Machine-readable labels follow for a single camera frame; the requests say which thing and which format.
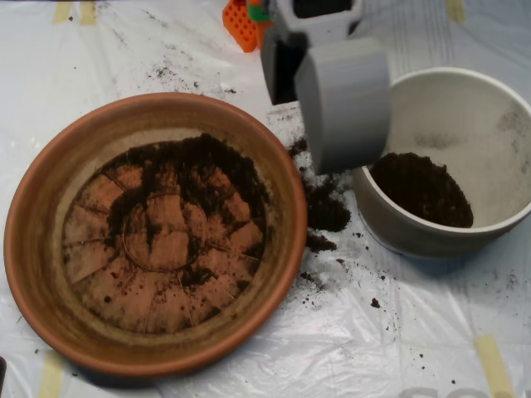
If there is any white ceramic pot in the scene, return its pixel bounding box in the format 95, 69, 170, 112
352, 66, 531, 260

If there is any spilled dark soil patch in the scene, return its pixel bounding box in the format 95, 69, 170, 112
288, 138, 353, 256

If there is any dark soil heap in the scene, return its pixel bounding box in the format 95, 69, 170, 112
97, 132, 270, 287

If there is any terracotta plant pot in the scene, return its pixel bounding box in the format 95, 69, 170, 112
3, 91, 309, 378

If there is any clear plastic sheet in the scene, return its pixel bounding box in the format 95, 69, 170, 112
0, 0, 531, 398

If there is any beige masking tape strip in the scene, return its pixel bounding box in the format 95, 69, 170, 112
38, 351, 66, 398
475, 334, 517, 398
80, 1, 98, 27
446, 0, 466, 22
53, 2, 72, 25

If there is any dark soil layer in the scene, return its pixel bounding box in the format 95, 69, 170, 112
368, 152, 475, 229

